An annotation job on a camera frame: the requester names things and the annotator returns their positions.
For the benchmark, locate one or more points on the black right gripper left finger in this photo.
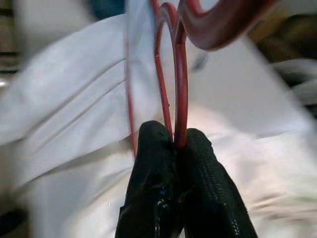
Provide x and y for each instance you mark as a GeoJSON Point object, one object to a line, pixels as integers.
{"type": "Point", "coordinates": [153, 186]}

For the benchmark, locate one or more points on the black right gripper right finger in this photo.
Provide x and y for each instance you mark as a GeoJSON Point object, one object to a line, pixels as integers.
{"type": "Point", "coordinates": [210, 198]}

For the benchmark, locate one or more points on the red plastic clothes hanger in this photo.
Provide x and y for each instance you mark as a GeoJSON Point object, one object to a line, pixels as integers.
{"type": "Point", "coordinates": [182, 99]}

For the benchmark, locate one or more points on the white shirt with red trim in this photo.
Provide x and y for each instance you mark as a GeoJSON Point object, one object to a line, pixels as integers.
{"type": "Point", "coordinates": [74, 99]}

